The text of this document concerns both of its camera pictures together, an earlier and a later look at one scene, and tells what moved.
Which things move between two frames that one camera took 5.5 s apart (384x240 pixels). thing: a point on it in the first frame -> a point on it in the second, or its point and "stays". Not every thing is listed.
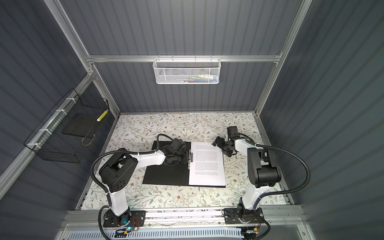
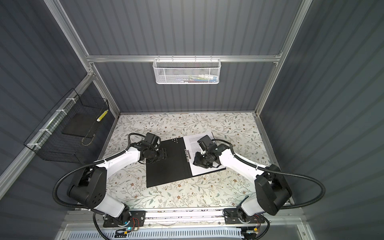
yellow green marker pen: [102, 115] stays
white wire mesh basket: [186, 70] stays
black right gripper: [220, 145] -> [197, 160]
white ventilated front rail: [162, 234] stays
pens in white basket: [199, 78] stays
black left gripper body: [181, 158] -> [153, 155]
